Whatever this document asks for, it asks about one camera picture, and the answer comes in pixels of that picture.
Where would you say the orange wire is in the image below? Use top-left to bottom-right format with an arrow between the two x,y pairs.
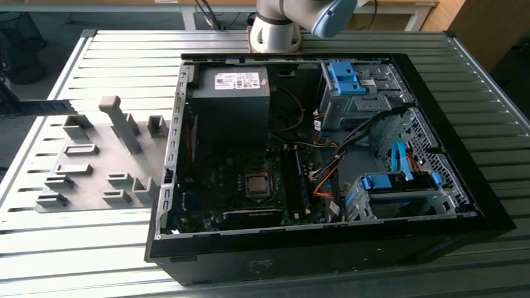
313,155 -> 341,199

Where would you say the green motherboard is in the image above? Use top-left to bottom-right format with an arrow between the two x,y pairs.
178,142 -> 333,232

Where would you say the black graphics card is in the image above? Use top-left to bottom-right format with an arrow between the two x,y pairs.
222,208 -> 283,230

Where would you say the black mesh waste basket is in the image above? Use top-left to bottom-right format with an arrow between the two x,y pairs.
0,12 -> 47,52

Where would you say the black PC case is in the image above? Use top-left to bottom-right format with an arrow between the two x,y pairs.
143,52 -> 517,286

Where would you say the grey metal disk bay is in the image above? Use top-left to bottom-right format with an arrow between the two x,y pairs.
342,173 -> 472,222

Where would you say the CPU socket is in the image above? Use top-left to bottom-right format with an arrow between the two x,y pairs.
242,167 -> 278,202

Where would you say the black wire bundle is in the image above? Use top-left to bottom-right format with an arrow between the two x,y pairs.
331,108 -> 405,162

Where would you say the blue disk carrier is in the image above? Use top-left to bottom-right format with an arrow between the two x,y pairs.
361,174 -> 402,190

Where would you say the white framed desk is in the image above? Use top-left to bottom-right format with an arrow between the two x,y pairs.
178,0 -> 440,32

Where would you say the blue drive latch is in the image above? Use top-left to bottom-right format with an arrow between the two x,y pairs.
329,61 -> 367,96

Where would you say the blue flat wire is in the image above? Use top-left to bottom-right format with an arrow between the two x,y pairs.
392,141 -> 416,181

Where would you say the silver CPU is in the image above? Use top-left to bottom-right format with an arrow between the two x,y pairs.
246,175 -> 271,194

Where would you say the grey metal drive cage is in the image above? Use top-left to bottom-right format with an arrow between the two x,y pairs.
318,61 -> 416,133

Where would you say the black RAM slot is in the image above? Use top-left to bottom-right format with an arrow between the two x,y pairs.
283,143 -> 301,219

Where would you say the grey power supply unit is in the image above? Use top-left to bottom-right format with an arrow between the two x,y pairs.
189,65 -> 273,150

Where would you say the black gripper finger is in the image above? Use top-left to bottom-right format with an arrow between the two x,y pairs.
0,82 -> 22,118

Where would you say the grey parts rack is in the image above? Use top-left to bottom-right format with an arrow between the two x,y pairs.
34,95 -> 171,215

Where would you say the brown wooden cabinet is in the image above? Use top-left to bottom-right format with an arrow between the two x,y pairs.
422,0 -> 530,72

